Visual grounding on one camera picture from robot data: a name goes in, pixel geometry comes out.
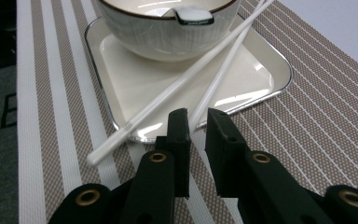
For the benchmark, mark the white ceramic spoon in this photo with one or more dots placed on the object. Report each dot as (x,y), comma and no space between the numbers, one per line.
(194,15)

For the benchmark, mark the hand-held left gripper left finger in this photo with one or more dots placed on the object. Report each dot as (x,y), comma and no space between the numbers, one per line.
(180,149)

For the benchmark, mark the white square plate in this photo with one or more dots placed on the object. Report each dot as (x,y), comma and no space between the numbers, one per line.
(130,81)

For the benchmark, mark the white ceramic bowl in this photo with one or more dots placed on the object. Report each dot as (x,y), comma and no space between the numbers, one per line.
(155,34)

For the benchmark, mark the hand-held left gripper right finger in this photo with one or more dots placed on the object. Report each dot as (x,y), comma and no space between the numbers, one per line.
(223,149)

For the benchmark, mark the white plastic chopstick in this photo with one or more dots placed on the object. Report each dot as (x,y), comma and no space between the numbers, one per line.
(217,82)
(155,102)

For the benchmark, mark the striped brown placemat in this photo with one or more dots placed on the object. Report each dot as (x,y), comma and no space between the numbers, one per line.
(292,130)

